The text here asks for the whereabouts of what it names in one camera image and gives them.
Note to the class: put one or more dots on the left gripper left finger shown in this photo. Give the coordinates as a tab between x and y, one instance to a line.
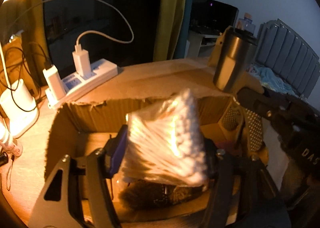
59	203

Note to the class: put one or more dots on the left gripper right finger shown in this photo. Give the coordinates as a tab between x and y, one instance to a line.
259	200

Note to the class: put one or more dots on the cotton swab bag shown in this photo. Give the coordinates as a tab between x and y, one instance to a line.
165	144

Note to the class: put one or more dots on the brown fuzzy object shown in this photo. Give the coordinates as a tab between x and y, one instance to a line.
143	195

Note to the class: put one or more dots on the open cardboard box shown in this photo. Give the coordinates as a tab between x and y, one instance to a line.
79	128

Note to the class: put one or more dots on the small white bottle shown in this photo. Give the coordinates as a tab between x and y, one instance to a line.
8	142

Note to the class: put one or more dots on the steel travel mug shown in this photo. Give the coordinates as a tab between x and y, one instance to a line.
237	52

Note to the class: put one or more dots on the yellow tissue pack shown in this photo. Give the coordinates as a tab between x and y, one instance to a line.
215	54

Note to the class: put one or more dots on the white desk lamp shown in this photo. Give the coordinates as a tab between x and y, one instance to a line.
18	106

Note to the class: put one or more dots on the clear water bottle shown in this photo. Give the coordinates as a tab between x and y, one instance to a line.
246	23

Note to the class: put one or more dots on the white charger left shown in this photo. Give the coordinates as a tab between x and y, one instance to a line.
54	82

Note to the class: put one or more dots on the white charger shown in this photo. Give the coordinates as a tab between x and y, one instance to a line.
81	61
54	82

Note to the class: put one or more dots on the white power strip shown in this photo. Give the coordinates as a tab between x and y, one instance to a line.
76	86

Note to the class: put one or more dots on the black monitor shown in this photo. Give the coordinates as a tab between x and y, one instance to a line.
211	17

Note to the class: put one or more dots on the white charger right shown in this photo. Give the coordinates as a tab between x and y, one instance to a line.
81	61

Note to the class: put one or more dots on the brown cardboard box behind lamp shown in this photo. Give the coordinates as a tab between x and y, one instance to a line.
17	67

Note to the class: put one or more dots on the yellow green curtain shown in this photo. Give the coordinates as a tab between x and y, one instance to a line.
171	15

